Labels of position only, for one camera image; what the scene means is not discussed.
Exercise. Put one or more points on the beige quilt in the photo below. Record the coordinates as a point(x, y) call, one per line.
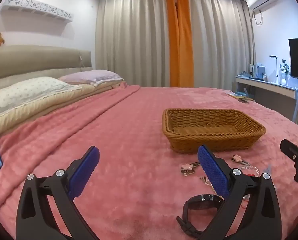
point(17, 116)

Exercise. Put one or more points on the lilac pillow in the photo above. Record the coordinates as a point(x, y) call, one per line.
point(92, 77)

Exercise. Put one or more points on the white desk lamp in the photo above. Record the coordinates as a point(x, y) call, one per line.
point(276, 68)

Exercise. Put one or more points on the pink star hair clip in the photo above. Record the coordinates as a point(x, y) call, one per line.
point(237, 159)
point(189, 169)

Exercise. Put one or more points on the black square pendant earring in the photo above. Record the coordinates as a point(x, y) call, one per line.
point(206, 180)

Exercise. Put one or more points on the floral white pillow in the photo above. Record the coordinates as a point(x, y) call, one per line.
point(24, 92)

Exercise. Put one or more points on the beige upholstered headboard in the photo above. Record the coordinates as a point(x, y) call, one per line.
point(23, 62)

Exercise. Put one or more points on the white vase with plant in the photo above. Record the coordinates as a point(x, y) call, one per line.
point(284, 74)

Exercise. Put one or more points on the pink bed blanket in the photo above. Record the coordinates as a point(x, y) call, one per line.
point(137, 189)

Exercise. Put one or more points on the brown wicker basket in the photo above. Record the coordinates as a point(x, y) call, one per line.
point(220, 130)

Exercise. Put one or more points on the white desk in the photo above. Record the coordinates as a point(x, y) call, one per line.
point(279, 98)

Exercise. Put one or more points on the orange curtain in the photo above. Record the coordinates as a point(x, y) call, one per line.
point(181, 65)

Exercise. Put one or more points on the black wristwatch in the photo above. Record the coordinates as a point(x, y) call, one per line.
point(196, 207)

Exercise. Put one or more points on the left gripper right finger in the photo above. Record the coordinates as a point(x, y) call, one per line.
point(261, 218)

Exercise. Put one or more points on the books on desk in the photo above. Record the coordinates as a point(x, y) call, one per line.
point(257, 72)

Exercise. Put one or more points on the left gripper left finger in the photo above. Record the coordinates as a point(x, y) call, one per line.
point(35, 219)

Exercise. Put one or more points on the grey curtains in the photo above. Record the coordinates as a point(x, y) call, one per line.
point(132, 40)

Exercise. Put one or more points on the booklets on bed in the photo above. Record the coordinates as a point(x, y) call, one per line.
point(240, 98)

